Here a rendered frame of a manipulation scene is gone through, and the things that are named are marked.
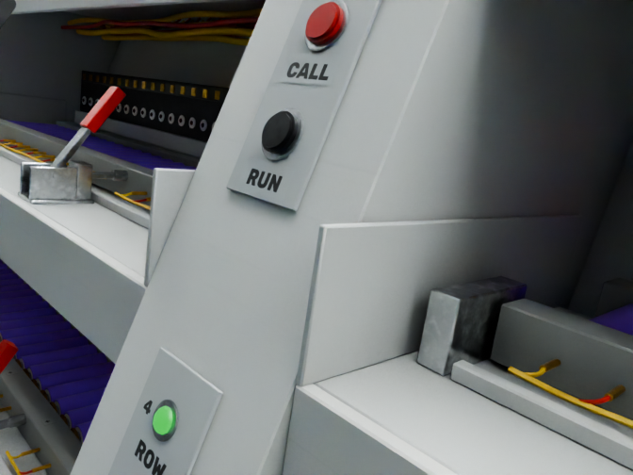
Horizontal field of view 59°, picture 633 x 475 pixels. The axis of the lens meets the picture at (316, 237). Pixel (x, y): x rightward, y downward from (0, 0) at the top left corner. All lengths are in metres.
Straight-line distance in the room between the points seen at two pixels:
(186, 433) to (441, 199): 0.12
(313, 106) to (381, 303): 0.07
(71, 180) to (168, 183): 0.17
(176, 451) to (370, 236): 0.10
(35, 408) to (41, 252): 0.15
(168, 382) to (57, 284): 0.14
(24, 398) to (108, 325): 0.21
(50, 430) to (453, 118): 0.34
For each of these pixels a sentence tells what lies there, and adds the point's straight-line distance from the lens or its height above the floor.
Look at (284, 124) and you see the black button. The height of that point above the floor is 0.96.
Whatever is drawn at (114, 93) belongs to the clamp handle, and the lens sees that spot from 0.42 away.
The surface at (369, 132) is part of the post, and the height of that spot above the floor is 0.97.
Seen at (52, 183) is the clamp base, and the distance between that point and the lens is 0.40.
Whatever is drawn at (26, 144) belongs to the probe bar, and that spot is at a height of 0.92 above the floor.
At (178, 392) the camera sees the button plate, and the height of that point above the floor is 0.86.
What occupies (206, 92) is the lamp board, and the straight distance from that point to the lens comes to 0.56.
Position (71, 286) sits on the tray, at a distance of 0.32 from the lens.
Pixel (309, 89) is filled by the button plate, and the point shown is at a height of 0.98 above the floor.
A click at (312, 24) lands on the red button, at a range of 0.22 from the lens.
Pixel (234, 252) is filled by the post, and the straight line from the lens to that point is 0.21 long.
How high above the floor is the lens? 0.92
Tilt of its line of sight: 2 degrees up
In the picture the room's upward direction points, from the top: 22 degrees clockwise
